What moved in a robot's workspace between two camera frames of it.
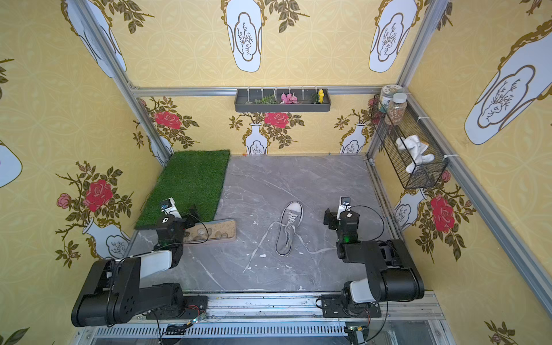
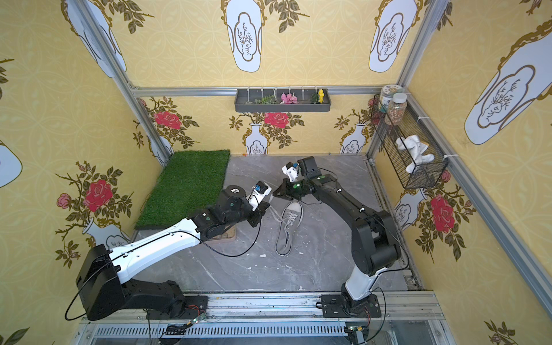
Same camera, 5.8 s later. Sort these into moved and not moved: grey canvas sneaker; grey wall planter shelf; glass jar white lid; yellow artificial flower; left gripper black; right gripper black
Moved: right gripper black; left gripper black
Not moved: grey wall planter shelf; grey canvas sneaker; yellow artificial flower; glass jar white lid
